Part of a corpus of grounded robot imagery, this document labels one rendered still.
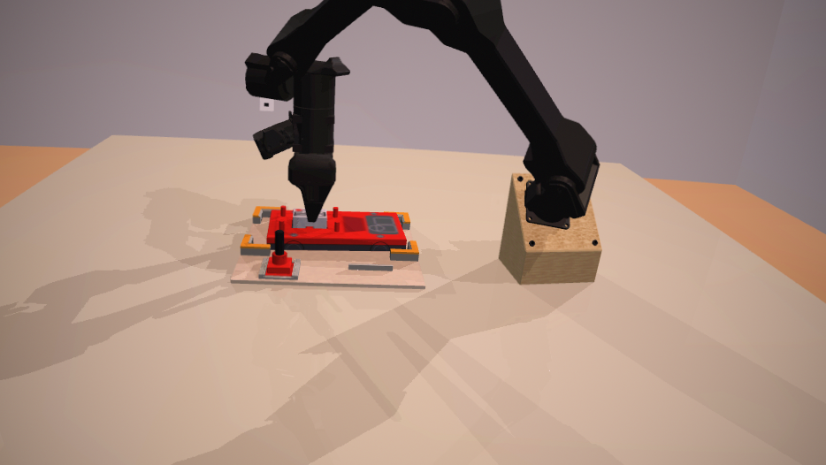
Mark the red toy car body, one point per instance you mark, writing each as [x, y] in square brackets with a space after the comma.
[345, 231]

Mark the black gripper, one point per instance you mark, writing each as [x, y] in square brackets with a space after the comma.
[312, 168]

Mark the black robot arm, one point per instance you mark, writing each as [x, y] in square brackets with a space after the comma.
[561, 156]

